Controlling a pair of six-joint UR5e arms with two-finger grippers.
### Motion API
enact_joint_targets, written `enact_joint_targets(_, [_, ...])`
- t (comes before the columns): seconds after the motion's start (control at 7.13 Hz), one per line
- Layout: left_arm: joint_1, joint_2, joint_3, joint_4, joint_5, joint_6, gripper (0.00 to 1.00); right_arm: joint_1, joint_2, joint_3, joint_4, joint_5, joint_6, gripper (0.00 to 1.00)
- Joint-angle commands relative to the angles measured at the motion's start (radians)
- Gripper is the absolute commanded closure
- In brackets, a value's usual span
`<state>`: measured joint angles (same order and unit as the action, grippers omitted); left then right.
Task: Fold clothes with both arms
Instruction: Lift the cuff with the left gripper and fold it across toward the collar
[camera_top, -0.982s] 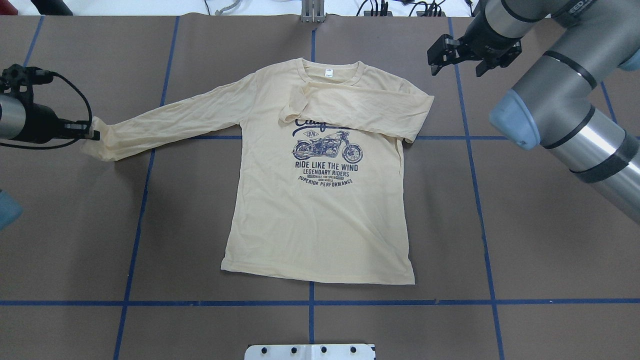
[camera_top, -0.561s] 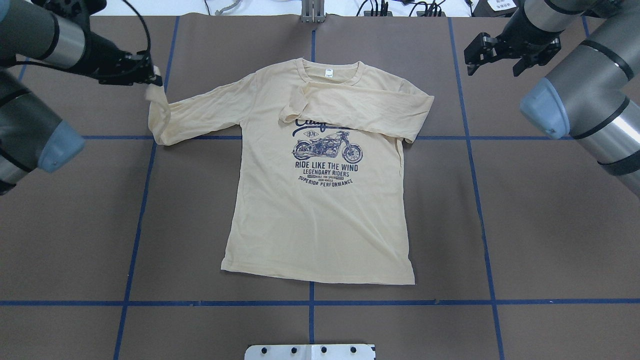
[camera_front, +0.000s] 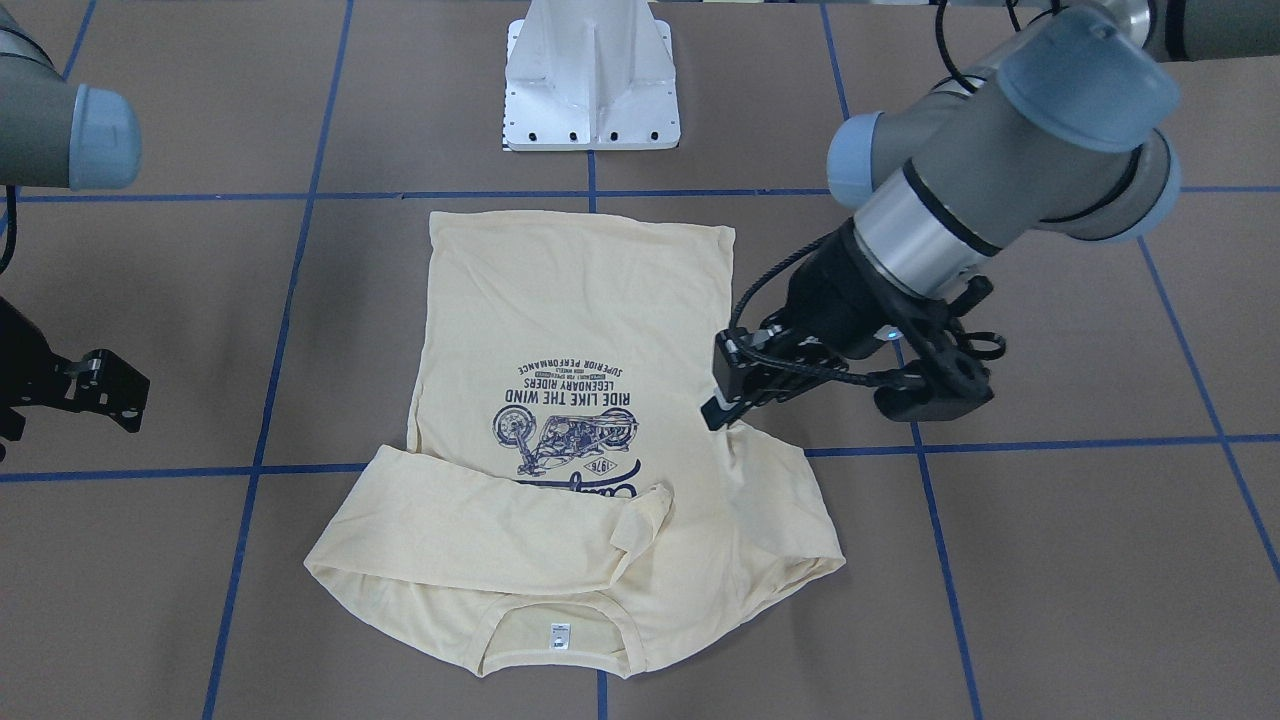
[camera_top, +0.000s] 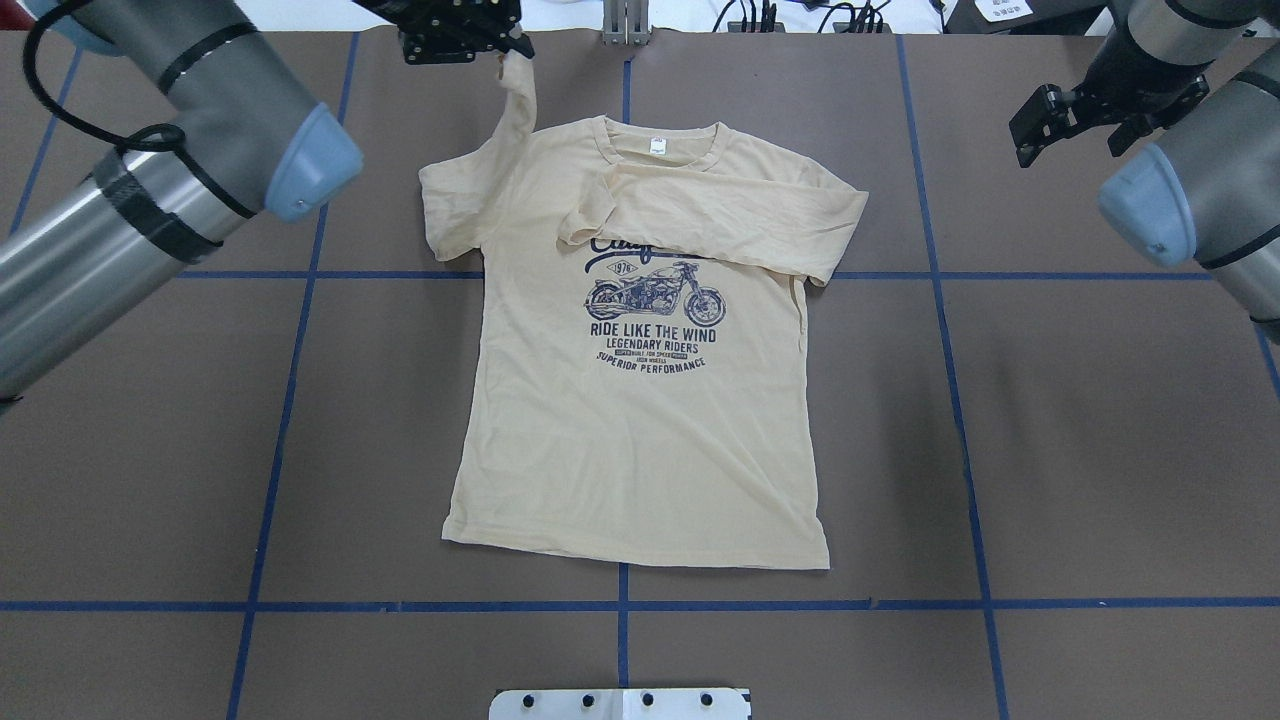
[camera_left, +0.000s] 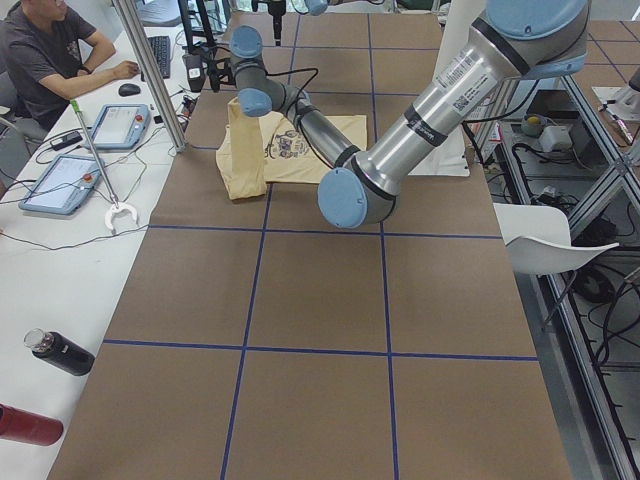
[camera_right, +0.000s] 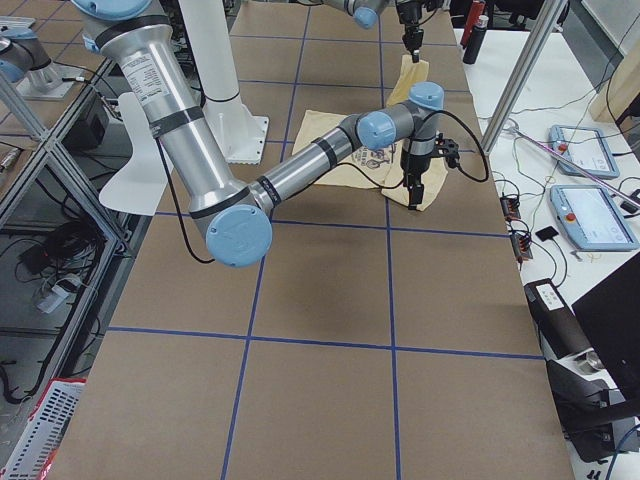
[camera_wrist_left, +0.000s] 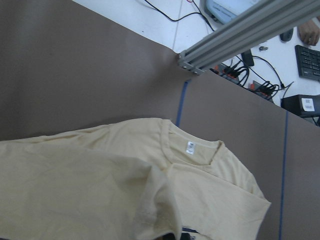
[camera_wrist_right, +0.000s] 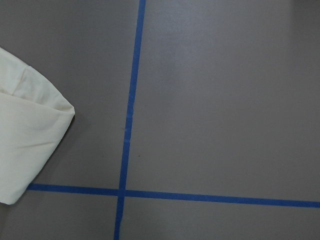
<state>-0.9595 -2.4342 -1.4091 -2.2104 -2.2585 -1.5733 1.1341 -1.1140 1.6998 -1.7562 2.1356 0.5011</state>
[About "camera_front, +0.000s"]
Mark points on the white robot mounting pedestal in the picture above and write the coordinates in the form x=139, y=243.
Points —
x=590, y=76

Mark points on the left gripper camera bracket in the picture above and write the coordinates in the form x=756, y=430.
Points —
x=948, y=377

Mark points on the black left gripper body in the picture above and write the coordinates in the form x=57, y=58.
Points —
x=832, y=292

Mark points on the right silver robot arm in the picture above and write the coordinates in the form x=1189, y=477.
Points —
x=77, y=137

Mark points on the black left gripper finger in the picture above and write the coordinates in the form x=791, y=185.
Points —
x=742, y=381

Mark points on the beige long-sleeve printed shirt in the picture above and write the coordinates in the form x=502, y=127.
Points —
x=559, y=499

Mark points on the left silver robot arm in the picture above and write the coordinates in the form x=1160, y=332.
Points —
x=1056, y=130

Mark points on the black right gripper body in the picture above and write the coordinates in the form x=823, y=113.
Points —
x=28, y=372

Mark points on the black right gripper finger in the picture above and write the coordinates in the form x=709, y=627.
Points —
x=103, y=383

